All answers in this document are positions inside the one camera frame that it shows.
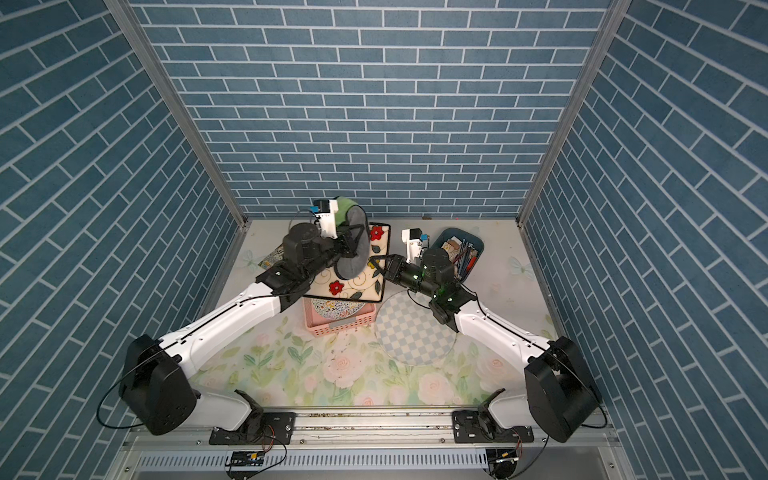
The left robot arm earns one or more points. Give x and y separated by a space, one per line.
155 383

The round colourful speckled plate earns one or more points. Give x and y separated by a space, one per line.
336 309

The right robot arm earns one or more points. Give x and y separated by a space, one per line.
560 393

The aluminium rail frame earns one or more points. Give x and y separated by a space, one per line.
373 443

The pink perforated plastic basket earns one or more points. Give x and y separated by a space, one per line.
319 326

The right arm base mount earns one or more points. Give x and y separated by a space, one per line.
479 426

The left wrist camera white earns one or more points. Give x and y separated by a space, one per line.
325 211

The small green circuit board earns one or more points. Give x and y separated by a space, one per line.
246 459

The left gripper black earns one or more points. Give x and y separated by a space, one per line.
347 245

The dark green plastic bin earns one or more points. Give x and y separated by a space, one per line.
463 248

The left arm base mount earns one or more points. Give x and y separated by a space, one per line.
259 426

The blue checkered round plate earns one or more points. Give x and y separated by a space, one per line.
409 333

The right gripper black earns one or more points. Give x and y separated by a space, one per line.
397 269

